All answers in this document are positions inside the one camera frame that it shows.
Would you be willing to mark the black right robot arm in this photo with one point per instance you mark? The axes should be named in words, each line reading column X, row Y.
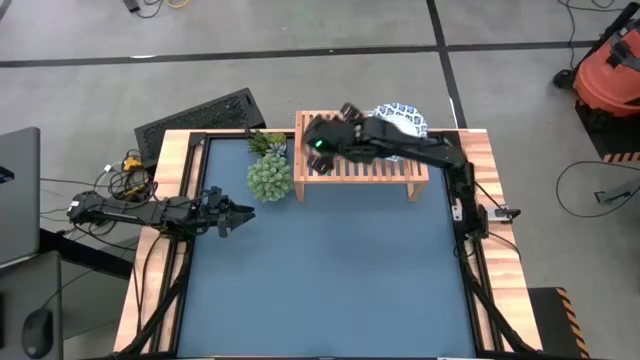
column 425, row 147

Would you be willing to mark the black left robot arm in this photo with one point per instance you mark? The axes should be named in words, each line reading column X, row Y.
column 125, row 212

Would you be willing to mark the round green succulent plant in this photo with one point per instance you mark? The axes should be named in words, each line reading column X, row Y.
column 270, row 177

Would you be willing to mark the orange shop vacuum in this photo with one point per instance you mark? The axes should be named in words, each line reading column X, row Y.
column 607, row 75

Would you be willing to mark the black hazard striped mat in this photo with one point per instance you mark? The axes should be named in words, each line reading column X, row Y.
column 600, row 135
column 555, row 325

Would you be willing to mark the black computer mouse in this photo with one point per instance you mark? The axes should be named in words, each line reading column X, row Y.
column 37, row 332

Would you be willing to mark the black power adapter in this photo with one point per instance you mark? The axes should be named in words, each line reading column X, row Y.
column 132, row 5

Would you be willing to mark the wooden slatted shelf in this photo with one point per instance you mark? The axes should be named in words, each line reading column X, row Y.
column 360, row 172

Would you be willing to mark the grey laptop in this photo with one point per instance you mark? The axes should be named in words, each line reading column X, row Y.
column 20, row 200

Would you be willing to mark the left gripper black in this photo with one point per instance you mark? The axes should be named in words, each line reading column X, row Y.
column 215, row 212

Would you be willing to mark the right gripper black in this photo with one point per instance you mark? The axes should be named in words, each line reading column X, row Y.
column 335, row 132

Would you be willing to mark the grey metal floor bracket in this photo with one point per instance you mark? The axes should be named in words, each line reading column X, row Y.
column 617, row 194

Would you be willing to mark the spiky green artificial plant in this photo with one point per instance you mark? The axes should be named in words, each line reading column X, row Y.
column 262, row 142

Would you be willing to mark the blue white patterned plate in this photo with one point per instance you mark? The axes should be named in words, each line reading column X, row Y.
column 407, row 117

